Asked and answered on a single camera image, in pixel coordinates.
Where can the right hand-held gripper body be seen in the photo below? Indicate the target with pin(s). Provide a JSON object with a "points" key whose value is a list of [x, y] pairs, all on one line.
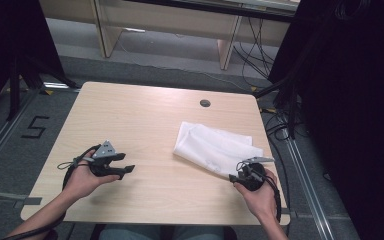
{"points": [[254, 178]]}

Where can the person's leg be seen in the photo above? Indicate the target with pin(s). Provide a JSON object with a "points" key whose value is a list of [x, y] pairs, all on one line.
{"points": [[200, 234], [130, 234]]}

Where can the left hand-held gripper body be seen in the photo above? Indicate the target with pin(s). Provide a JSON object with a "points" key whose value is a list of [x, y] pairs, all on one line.
{"points": [[104, 151]]}

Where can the grey tape strip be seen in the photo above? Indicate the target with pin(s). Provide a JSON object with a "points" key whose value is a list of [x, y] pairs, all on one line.
{"points": [[28, 201], [291, 213]]}

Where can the black curtain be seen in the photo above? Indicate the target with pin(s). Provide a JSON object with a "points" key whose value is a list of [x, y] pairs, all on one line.
{"points": [[10, 36], [353, 100]]}

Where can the metal floor rail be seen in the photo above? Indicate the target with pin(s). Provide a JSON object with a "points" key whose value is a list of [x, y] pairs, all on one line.
{"points": [[3, 133], [308, 190]]}

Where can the person's right leg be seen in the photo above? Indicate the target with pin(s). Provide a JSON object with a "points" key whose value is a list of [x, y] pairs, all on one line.
{"points": [[200, 234]]}

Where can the white towel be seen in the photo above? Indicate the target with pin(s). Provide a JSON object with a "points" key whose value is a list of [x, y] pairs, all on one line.
{"points": [[210, 146]]}

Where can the light wooden desk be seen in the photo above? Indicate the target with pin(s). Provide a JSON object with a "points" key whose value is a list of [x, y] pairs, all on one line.
{"points": [[166, 23]]}

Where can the black metal stand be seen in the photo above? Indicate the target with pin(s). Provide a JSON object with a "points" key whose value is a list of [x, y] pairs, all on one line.
{"points": [[291, 100], [14, 86]]}

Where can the person's right hand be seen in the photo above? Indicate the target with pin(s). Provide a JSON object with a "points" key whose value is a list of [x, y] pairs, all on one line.
{"points": [[263, 200]]}

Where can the person's left hand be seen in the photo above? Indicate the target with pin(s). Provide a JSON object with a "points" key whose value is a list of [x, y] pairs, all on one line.
{"points": [[80, 181]]}

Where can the person's left leg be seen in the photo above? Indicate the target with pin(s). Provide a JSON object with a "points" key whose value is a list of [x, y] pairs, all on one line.
{"points": [[130, 234]]}

